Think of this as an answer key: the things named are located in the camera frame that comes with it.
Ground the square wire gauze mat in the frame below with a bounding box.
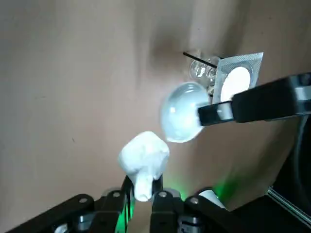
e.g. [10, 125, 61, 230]
[212, 51, 264, 105]

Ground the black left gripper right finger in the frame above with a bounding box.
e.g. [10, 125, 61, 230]
[149, 174, 268, 233]

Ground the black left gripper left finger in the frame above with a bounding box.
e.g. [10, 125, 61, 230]
[9, 175, 136, 233]

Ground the aluminium table edge rail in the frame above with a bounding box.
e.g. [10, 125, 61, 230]
[267, 186, 311, 220]

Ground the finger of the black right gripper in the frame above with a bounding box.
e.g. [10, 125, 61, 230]
[198, 72, 311, 127]

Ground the clear glass alcohol lamp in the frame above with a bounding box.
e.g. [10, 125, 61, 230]
[188, 57, 219, 96]

